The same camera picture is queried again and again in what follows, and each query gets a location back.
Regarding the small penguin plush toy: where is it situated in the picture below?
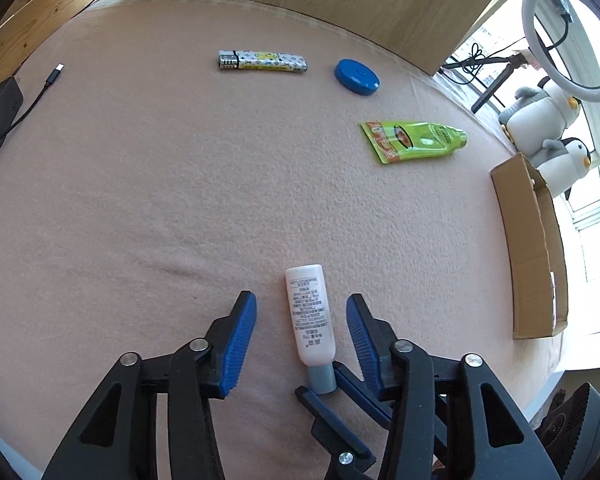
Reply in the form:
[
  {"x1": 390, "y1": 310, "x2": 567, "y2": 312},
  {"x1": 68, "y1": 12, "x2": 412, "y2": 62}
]
[{"x1": 534, "y1": 137, "x2": 594, "y2": 200}]

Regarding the white ring light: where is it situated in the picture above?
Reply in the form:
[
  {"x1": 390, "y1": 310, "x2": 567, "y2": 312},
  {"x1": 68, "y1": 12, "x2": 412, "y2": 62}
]
[{"x1": 521, "y1": 0, "x2": 600, "y2": 103}]

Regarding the cardboard box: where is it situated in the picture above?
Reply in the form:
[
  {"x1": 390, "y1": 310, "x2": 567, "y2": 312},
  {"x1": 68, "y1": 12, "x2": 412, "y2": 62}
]
[{"x1": 490, "y1": 152, "x2": 569, "y2": 341}]

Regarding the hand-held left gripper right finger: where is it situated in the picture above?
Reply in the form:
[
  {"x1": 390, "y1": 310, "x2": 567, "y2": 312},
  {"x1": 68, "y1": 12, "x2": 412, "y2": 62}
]
[{"x1": 346, "y1": 293, "x2": 563, "y2": 480}]

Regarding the black ring light cable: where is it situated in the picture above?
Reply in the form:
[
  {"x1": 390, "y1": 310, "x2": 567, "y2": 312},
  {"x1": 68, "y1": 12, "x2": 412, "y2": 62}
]
[{"x1": 440, "y1": 42, "x2": 525, "y2": 86}]

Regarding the pale checked bedsheet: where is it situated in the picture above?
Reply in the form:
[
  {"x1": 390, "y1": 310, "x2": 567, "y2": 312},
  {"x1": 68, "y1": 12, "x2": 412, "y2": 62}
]
[{"x1": 432, "y1": 72, "x2": 518, "y2": 156}]

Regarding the large penguin plush toy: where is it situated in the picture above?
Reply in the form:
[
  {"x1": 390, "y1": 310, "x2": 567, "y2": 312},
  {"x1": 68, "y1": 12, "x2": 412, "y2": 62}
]
[{"x1": 498, "y1": 76, "x2": 580, "y2": 161}]

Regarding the black ribbed device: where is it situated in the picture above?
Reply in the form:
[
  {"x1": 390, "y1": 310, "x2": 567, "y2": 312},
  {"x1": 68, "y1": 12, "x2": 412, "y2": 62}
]
[{"x1": 532, "y1": 382, "x2": 600, "y2": 480}]

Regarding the small white tube grey cap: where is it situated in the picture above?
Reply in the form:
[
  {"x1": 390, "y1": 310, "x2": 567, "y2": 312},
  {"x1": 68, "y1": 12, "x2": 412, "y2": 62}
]
[{"x1": 285, "y1": 264, "x2": 339, "y2": 395}]

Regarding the black charger block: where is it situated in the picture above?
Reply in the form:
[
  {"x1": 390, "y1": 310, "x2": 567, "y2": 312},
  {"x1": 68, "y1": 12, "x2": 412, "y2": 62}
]
[{"x1": 0, "y1": 76, "x2": 25, "y2": 148}]

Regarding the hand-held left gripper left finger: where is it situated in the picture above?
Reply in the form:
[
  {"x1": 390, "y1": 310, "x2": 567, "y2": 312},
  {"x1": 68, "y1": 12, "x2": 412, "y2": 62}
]
[{"x1": 40, "y1": 290, "x2": 258, "y2": 480}]

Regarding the patterned yellow white lighter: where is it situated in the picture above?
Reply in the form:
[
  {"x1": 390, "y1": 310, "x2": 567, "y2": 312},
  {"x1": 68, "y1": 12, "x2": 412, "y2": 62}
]
[{"x1": 217, "y1": 50, "x2": 309, "y2": 75}]

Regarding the pine plank panel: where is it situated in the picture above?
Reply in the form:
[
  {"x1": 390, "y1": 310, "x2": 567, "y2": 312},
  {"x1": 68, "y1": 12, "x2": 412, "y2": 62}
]
[{"x1": 0, "y1": 0, "x2": 131, "y2": 96}]

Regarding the black tripod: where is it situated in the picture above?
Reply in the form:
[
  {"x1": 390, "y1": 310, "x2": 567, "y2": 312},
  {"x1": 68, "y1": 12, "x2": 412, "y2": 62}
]
[{"x1": 471, "y1": 50, "x2": 530, "y2": 114}]

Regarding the green squeeze tube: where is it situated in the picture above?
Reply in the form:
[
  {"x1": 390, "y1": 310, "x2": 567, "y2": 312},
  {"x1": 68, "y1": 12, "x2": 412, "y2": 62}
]
[{"x1": 358, "y1": 120, "x2": 468, "y2": 166}]

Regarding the black charger cable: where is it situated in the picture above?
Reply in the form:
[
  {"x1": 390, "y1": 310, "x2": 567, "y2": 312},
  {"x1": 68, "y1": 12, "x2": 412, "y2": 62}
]
[{"x1": 0, "y1": 63, "x2": 65, "y2": 156}]

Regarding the blue round case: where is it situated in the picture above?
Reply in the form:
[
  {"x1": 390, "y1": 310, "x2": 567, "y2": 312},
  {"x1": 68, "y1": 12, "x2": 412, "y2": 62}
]
[{"x1": 334, "y1": 58, "x2": 381, "y2": 97}]

